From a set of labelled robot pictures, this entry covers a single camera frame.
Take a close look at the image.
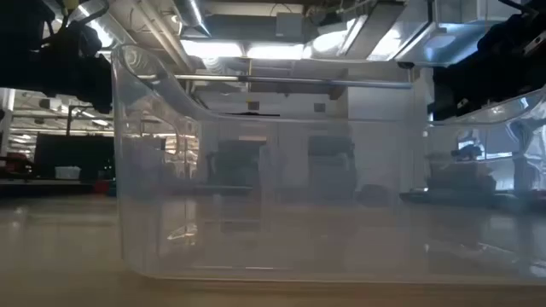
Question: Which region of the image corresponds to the white box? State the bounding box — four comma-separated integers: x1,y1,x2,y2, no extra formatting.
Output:
54,165,82,181

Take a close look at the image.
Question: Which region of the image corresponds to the black frame rig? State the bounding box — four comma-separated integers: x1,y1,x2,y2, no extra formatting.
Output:
66,105,114,137

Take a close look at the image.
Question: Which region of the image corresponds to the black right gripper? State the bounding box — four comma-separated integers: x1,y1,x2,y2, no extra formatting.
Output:
432,40,546,123

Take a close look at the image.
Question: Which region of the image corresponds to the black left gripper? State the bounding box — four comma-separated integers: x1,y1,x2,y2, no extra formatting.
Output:
0,20,114,115

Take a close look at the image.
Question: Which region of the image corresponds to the narrow silver ceiling duct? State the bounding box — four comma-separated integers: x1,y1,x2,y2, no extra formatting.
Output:
172,0,212,38

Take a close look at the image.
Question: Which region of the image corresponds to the ceiling light panel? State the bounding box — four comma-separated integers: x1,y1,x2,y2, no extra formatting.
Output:
181,40,306,61

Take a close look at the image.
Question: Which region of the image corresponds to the wide silver ceiling duct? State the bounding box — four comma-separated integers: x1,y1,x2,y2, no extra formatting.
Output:
67,0,137,50

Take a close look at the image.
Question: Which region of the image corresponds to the clear plastic bin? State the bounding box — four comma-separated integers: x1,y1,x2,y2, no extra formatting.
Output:
110,43,546,286
255,143,410,206

